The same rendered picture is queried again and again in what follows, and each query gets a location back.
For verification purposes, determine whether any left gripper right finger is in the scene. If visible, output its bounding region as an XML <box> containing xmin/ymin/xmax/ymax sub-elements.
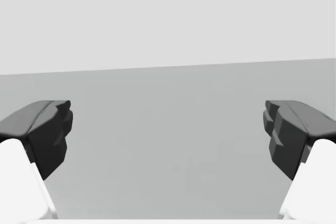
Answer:
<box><xmin>262</xmin><ymin>100</ymin><xmax>336</xmax><ymax>220</ymax></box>

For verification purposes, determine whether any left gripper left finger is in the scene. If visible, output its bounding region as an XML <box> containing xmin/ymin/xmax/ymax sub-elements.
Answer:
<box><xmin>0</xmin><ymin>100</ymin><xmax>74</xmax><ymax>220</ymax></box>

